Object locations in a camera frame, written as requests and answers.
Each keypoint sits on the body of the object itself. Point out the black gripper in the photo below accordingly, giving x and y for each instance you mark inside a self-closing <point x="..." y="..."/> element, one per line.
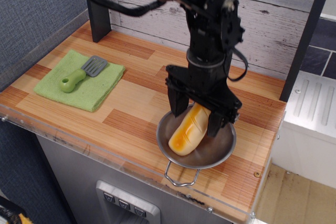
<point x="206" y="84"/>

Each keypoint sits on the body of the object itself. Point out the toy bread loaf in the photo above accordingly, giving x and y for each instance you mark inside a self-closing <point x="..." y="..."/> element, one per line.
<point x="191" y="131"/>

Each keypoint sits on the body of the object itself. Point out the steel colander bowl with handles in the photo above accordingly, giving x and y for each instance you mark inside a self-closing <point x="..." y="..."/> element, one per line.
<point x="211" y="151"/>

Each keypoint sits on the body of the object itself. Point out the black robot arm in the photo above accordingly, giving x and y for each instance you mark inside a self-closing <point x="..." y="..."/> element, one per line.
<point x="215" y="30"/>

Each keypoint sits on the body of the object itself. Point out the green folded cloth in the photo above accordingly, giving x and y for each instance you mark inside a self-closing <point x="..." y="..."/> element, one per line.
<point x="89" y="93"/>

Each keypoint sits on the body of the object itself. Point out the white appliance with ridged top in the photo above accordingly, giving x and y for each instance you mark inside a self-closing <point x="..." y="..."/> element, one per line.
<point x="305" y="144"/>

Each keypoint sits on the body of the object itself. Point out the silver dispenser button panel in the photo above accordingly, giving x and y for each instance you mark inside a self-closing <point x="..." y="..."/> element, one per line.
<point x="120" y="206"/>

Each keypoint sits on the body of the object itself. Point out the yellow object at corner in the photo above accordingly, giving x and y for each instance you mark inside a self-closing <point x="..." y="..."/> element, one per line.
<point x="12" y="217"/>

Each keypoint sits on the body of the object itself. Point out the green handled grey spatula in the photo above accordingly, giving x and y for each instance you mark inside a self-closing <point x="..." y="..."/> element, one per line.
<point x="92" y="67"/>

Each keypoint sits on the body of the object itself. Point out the dark left shelf post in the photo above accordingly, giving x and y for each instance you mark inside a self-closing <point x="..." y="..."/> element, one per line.
<point x="99" y="21"/>

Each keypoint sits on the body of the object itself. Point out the dark shelf post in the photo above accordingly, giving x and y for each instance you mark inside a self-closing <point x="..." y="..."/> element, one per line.
<point x="99" y="21"/>
<point x="308" y="31"/>

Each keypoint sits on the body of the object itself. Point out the dark right shelf post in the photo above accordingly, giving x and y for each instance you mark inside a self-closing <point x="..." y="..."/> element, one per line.
<point x="308" y="31"/>

